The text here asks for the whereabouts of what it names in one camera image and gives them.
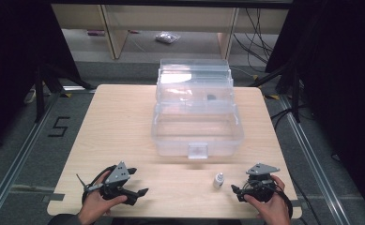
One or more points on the black metal stand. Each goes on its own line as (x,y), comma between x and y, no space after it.
(294,90)
(40,93)

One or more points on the pink object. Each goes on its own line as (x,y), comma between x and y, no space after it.
(95,32)

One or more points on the clear plastic storage box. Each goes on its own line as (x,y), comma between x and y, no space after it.
(197,112)

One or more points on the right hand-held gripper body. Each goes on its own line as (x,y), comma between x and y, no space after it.
(261,185)

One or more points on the clear plastic bag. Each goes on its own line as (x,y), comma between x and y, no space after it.
(167,37)

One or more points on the beige wooden shelf unit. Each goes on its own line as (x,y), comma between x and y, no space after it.
(170,18)

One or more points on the small white dropper bottle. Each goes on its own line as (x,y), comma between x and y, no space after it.
(218,181)

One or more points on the small dark object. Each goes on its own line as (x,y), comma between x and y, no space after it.
(211,97)

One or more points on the person's right hand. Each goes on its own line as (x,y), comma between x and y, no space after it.
(272,207)

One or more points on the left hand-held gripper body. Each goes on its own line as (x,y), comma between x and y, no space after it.
(117,178)

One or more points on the person's left hand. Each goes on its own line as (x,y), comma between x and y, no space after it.
(95,204)

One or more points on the metal floor rail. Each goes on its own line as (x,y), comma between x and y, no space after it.
(314,165)
(17,159)

